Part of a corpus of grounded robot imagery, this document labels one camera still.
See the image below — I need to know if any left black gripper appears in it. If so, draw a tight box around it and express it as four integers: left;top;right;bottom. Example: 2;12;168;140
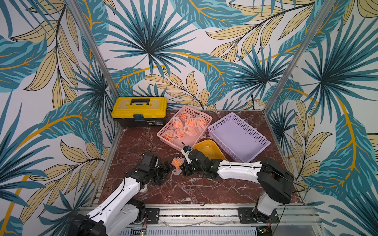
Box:
149;160;176;187

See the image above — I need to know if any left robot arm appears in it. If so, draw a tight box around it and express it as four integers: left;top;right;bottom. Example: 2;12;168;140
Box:
68;153;175;236

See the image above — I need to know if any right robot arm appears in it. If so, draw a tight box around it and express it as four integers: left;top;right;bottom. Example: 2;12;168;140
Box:
180;146;293;223

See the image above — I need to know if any yellow plastic tub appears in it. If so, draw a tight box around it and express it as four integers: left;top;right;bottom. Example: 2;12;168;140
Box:
194;140;227;160

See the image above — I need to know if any white tape roll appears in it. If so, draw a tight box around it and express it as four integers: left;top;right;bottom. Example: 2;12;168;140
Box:
139;184;148;194

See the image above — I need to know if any pink perforated basket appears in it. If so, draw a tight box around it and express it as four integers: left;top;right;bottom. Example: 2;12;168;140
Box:
157;105;213;151

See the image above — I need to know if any purple perforated basket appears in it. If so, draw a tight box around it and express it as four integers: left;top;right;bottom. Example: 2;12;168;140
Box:
208;113;271;163

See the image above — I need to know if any yellow black toolbox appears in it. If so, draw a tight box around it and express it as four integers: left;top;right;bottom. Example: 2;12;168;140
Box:
112;97;167;128

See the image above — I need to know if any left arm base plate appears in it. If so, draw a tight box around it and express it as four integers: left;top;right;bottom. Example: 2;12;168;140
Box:
134;208;160;225

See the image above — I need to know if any aluminium front rail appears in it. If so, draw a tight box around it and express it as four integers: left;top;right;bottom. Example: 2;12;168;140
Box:
67;204;325;236

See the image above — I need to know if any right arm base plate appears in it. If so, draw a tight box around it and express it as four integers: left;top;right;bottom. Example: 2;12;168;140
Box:
237;207;280;224

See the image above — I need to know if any left aluminium corner post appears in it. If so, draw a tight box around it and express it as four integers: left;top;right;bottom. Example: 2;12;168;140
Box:
66;0;120;98

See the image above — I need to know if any aluminium corner post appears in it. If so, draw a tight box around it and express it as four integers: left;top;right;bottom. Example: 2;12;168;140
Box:
66;0;120;98
263;0;336;115

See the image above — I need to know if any right aluminium corner post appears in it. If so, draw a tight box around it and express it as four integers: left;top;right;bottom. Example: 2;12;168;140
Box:
263;0;336;115

